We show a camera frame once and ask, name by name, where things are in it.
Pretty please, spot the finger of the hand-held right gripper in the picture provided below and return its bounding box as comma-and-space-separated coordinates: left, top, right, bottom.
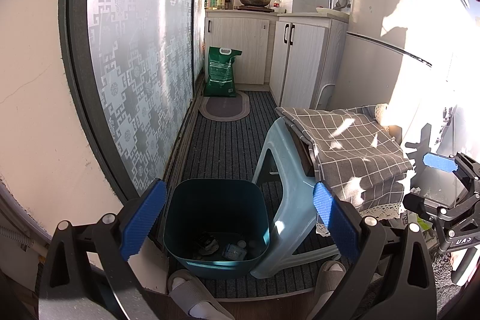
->
403, 189, 480, 227
422, 152, 480, 201

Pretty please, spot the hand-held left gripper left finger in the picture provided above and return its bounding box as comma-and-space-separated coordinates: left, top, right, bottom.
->
37, 178, 168, 320

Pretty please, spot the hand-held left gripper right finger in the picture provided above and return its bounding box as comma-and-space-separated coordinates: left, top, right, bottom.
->
312, 181, 437, 320

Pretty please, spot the black carton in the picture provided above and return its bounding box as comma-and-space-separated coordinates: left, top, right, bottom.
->
195, 232, 220, 256

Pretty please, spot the dark teal plastic bin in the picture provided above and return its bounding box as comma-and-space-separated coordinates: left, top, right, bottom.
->
163, 178, 271, 280

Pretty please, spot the blue tissue packet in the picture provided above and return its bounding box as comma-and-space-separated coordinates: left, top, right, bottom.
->
222, 243, 248, 261

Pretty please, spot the person's right hand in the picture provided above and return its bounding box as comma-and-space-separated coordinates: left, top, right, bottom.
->
450, 249, 476, 287

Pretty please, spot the light blue plastic stool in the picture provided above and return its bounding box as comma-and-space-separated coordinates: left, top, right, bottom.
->
250, 116, 344, 279

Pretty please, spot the person's right grey slipper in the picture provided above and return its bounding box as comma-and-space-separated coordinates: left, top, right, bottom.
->
313, 260, 347, 309

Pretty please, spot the person's grey slipper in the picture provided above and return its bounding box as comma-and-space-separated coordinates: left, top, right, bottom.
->
313, 260, 347, 309
167, 269, 233, 320

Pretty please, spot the grey checked lace-trimmed tablecloth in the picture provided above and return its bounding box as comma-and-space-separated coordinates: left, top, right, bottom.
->
275, 103, 415, 236

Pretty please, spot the person's left grey slipper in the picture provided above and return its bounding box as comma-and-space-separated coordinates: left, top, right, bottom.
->
167, 269, 233, 320

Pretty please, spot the grey striped floor runner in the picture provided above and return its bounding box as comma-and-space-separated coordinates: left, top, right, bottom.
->
165, 91, 353, 300

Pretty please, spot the beige refrigerator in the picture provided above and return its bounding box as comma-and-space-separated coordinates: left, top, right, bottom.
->
328, 0, 480, 171

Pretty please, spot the oval grey floor mat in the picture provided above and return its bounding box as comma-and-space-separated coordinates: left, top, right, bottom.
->
199, 91, 250, 123

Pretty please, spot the patterned frosted sliding door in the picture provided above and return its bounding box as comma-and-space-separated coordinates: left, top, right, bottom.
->
60, 0, 212, 199

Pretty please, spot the white double-door cabinet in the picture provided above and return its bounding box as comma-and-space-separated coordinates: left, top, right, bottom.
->
269, 13, 349, 109

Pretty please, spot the white corrugated hose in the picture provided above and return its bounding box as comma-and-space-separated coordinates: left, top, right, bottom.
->
0, 224, 49, 261

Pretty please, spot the white curved frame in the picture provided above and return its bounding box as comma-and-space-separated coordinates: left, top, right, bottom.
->
315, 83, 335, 110

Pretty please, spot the green sack with handle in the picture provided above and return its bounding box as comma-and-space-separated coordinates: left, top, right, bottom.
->
202, 46, 244, 98

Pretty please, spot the white single-handle cabinet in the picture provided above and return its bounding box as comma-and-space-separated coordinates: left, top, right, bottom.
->
204, 12, 278, 85

